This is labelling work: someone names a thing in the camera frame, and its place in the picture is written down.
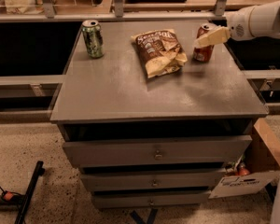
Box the orange cable clip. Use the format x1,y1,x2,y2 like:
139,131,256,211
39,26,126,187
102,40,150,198
2,191,14,202

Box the bottom grey drawer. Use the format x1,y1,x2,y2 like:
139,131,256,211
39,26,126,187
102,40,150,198
91,190,211,209

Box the cardboard box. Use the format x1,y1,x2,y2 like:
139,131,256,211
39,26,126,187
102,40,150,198
210,119,280,199

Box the grey drawer cabinet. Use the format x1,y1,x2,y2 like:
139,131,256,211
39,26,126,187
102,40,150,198
51,21,267,196

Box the orange bottle in box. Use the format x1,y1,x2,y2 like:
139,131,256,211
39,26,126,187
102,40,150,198
237,162,250,176

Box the red coke can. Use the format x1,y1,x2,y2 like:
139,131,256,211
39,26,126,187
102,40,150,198
193,22,216,63

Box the green soda can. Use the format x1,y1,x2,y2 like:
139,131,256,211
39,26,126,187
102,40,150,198
82,20,104,59

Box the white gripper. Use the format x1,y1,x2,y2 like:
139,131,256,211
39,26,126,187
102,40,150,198
195,7,254,46

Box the black stand leg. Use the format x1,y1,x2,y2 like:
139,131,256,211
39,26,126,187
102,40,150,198
14,161,45,224

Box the brown chip bag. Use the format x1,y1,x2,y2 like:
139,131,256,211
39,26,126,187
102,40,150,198
132,29,188,78

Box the metal railing frame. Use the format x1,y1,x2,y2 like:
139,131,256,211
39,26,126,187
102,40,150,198
0,0,280,24

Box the grey drawer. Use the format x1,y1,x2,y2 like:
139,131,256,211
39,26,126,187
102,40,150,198
91,190,211,209
81,168,224,191
63,135,252,168

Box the middle grey drawer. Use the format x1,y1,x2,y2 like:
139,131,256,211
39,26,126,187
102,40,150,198
81,168,224,191

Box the top grey drawer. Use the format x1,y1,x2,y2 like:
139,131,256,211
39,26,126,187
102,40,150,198
63,135,252,168

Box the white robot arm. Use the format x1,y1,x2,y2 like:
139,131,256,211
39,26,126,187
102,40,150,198
194,1,280,224

